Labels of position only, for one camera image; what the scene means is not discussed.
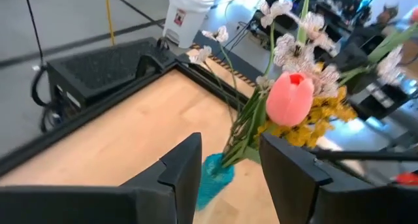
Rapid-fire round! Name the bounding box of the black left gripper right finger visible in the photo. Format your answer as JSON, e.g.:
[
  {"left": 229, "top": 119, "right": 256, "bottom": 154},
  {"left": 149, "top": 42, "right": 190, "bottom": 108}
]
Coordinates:
[{"left": 259, "top": 132, "right": 418, "bottom": 224}]

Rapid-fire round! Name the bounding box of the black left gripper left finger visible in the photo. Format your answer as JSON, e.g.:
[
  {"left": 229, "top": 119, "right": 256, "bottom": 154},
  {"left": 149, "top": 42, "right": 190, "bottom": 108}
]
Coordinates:
[{"left": 0, "top": 132, "right": 202, "bottom": 224}]

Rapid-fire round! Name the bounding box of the yellow artificial flower bunch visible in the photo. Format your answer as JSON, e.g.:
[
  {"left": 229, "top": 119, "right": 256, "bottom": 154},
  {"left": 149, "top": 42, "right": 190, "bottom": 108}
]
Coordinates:
[{"left": 254, "top": 86, "right": 359, "bottom": 150}]

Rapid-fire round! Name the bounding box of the white artificial flower bunch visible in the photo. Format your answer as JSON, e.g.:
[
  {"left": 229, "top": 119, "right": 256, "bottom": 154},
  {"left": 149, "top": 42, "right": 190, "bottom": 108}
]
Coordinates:
[{"left": 189, "top": 0, "right": 406, "bottom": 166}]

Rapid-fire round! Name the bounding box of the teal glass vase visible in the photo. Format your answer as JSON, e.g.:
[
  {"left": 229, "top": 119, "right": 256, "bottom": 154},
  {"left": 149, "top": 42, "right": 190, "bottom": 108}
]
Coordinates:
[{"left": 195, "top": 153, "right": 235, "bottom": 212}]

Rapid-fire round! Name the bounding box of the black computer case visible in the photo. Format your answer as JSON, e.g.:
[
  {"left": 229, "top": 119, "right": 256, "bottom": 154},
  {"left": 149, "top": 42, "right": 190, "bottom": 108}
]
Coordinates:
[{"left": 45, "top": 37, "right": 177, "bottom": 110}]

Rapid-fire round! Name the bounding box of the white trash bin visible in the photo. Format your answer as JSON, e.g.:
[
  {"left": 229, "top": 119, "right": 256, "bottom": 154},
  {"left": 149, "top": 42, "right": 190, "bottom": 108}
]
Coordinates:
[{"left": 162, "top": 0, "right": 216, "bottom": 49}]

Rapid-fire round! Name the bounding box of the black aluminium table frame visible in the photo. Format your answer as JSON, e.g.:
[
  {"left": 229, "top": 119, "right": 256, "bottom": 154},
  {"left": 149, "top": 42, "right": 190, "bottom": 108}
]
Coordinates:
[{"left": 0, "top": 54, "right": 259, "bottom": 178}]

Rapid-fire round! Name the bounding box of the yellow hanging cable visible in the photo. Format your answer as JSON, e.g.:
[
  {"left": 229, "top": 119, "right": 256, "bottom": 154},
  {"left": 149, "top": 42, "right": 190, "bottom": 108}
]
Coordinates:
[{"left": 104, "top": 0, "right": 116, "bottom": 46}]

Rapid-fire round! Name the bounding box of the black hanging cable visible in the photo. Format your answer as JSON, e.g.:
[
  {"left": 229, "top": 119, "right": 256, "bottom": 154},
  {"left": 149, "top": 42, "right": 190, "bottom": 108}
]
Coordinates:
[{"left": 22, "top": 0, "right": 45, "bottom": 67}]

